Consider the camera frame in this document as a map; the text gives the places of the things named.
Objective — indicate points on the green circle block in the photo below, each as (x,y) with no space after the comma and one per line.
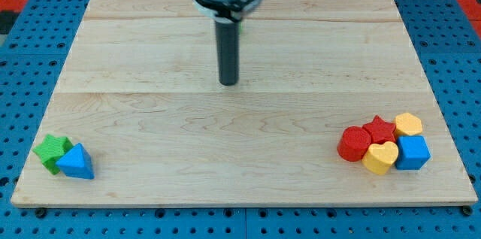
(240,28)

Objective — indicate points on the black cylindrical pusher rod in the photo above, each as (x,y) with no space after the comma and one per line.
(227,46)

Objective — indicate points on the wooden board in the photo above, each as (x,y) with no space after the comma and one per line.
(139,89)

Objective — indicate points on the red cylinder block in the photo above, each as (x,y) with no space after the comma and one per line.
(353,144)

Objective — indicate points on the red star block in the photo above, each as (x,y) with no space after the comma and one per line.
(380,131)

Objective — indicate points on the yellow heart block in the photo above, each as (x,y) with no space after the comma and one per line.
(379,158)

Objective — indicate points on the yellow hexagon block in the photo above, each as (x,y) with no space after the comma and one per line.
(407,124)

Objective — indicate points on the blue triangle block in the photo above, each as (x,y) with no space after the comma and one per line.
(76,163)

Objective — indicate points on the blue cube block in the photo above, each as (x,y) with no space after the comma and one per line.
(413,152)

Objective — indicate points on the green star block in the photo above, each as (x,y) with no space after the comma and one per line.
(50,150)

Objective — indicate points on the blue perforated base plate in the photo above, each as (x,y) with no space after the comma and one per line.
(37,45)

